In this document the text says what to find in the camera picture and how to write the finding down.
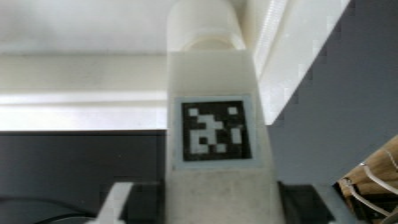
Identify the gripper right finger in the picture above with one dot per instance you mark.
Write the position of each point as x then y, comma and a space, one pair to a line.
336, 206

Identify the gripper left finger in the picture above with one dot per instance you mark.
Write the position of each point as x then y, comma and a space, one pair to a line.
110, 211

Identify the white square tabletop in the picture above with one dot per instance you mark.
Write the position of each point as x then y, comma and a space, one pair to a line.
83, 50

